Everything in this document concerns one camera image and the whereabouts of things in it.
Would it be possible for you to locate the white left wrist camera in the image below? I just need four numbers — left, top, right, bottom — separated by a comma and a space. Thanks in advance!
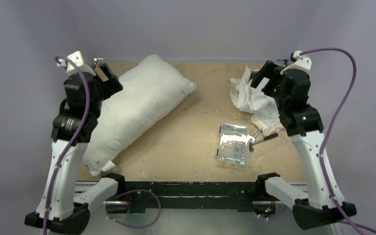
55, 50, 96, 76

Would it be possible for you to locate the grey plush ruffled pillowcase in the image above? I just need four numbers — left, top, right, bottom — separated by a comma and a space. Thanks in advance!
230, 67, 284, 136

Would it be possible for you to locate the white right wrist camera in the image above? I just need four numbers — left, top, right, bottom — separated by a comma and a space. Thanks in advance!
280, 50, 312, 75

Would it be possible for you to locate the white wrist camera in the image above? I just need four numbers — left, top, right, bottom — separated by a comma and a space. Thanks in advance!
55, 50, 96, 76
280, 50, 312, 75

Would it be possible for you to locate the white pillow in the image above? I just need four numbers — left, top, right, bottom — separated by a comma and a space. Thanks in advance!
82, 54, 197, 176

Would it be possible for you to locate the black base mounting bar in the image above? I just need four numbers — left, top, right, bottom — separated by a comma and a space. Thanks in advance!
117, 181, 271, 213

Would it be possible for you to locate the aluminium frame rail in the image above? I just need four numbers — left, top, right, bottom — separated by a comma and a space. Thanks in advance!
39, 58, 343, 235

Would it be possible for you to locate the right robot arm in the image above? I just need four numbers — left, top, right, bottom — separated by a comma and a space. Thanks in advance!
251, 61, 357, 230

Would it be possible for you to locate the silver wrench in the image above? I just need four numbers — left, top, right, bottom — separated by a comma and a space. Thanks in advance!
249, 130, 262, 141

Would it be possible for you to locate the black handled tool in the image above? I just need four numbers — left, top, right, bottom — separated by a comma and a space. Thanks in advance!
249, 133, 279, 152

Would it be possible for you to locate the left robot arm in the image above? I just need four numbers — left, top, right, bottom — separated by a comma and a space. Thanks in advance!
24, 63, 126, 235

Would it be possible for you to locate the clear plastic screw box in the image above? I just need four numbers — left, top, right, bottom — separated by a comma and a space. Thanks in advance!
216, 122, 251, 166

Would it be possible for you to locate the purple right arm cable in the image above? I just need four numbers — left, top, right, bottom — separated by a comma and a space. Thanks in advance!
258, 47, 376, 235

